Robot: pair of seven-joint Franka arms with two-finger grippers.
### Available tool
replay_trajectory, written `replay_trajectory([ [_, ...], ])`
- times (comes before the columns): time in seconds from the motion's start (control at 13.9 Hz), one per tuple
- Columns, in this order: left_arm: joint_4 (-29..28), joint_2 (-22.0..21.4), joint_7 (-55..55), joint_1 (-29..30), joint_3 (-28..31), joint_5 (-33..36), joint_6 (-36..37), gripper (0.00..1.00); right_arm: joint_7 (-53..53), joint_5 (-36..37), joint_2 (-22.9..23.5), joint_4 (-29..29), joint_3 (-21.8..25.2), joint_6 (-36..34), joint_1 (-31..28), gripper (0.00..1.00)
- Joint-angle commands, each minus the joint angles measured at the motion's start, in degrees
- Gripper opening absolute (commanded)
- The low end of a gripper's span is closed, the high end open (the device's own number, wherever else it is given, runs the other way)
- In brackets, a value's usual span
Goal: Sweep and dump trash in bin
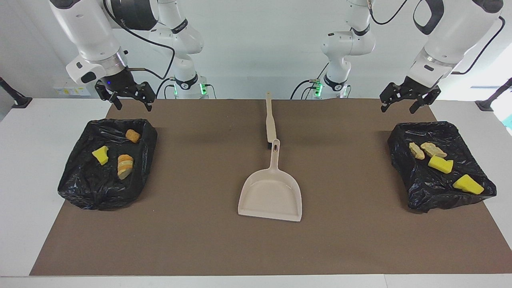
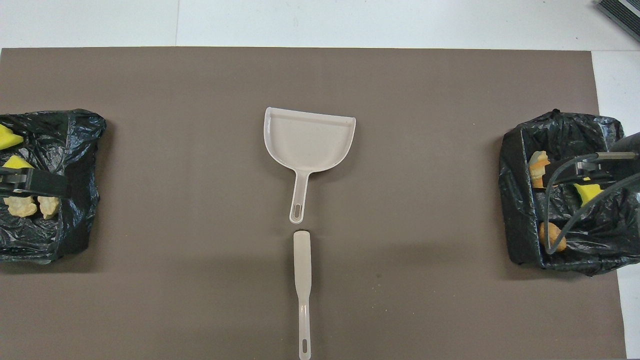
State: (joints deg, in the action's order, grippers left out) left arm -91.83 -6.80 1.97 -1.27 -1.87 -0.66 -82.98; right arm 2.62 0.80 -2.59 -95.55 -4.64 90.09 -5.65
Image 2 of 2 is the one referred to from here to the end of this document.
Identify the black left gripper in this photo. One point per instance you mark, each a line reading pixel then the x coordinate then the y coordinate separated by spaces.
pixel 42 183

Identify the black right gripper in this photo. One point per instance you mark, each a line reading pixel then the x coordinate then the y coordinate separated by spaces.
pixel 565 172

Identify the pale beige bread chunk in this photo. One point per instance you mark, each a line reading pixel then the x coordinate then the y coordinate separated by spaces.
pixel 48 206

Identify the tan layered pastry chunk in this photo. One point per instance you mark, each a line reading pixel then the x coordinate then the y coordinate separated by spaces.
pixel 537 165

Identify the small yellow sponge piece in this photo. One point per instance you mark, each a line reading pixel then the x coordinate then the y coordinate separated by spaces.
pixel 586 192

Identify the tan ridged pastry piece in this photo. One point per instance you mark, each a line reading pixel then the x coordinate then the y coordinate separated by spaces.
pixel 20 206

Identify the large yellow sponge piece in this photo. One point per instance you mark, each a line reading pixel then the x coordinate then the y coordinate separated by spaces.
pixel 17 162

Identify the yellow and green sponge piece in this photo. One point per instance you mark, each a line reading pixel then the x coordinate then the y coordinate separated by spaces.
pixel 7 137

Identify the brown potato-shaped bread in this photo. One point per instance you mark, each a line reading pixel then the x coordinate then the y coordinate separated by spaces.
pixel 546 235

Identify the beige plastic dustpan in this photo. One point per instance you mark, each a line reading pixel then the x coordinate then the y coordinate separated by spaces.
pixel 307 140

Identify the beige hand brush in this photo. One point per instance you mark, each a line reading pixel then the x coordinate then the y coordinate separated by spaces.
pixel 302 260

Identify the black plastic bag bin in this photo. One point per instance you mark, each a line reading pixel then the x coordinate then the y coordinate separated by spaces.
pixel 565 130
pixel 75 150

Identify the dark ribbed panel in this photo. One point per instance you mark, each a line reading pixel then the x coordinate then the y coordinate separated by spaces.
pixel 622 12

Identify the brown table mat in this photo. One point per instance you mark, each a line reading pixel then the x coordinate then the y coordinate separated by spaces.
pixel 200 100

